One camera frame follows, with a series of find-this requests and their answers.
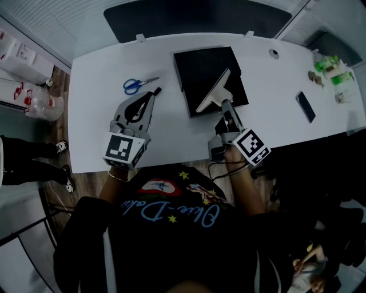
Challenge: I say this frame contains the black box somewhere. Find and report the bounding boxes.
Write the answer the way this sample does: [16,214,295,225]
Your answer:
[173,46,250,119]

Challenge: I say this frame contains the person's right hand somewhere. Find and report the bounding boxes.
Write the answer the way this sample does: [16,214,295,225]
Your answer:
[224,144,249,173]

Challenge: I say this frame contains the long black desk divider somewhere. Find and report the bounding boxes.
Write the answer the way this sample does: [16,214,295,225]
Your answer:
[103,0,293,44]

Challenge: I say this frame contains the person's left forearm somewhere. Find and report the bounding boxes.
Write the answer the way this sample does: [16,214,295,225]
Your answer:
[98,167,136,207]

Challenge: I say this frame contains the clear water jug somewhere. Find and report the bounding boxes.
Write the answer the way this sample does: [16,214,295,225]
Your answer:
[24,88,65,121]
[13,81,50,110]

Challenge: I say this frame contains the black office chair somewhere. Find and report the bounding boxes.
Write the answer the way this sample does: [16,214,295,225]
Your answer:
[257,131,366,267]

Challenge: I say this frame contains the thin gold bracelet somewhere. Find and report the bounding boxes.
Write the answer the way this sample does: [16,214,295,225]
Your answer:
[107,171,130,183]

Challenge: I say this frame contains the blue-handled scissors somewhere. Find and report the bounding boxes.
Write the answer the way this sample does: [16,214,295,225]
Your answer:
[122,76,160,96]

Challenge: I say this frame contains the black marker pen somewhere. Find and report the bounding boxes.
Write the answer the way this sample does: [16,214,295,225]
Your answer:
[136,87,163,120]

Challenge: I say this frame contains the small brown object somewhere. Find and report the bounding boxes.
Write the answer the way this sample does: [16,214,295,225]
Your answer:
[308,70,325,87]

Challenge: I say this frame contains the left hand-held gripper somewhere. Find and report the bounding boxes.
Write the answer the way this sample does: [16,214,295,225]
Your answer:
[102,91,157,171]

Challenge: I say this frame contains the white water dispenser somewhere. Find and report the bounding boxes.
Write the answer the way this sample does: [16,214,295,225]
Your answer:
[0,37,55,85]

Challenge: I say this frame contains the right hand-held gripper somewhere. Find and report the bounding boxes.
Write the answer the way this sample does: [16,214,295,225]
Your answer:
[207,98,272,167]

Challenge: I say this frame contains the clear glass cup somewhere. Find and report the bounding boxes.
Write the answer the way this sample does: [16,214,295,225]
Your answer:
[335,90,353,105]

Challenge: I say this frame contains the silver stapler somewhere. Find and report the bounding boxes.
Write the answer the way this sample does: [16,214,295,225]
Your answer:
[195,68,235,114]

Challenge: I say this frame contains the person's right forearm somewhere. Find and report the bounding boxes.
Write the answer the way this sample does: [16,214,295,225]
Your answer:
[227,168,267,219]

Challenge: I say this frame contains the black smartphone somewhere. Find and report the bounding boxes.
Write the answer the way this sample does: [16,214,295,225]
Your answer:
[295,90,317,124]

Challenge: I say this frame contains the green drink bottle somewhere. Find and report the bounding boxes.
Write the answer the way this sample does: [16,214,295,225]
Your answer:
[314,56,340,73]
[331,71,355,87]

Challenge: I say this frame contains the black metal frame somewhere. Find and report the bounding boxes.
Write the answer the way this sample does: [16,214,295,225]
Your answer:
[0,183,74,293]

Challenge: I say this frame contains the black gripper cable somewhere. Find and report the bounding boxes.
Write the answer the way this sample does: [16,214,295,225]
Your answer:
[208,160,250,181]

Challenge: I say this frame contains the person's black printed shirt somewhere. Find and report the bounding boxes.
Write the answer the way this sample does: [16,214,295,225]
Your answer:
[53,164,295,293]

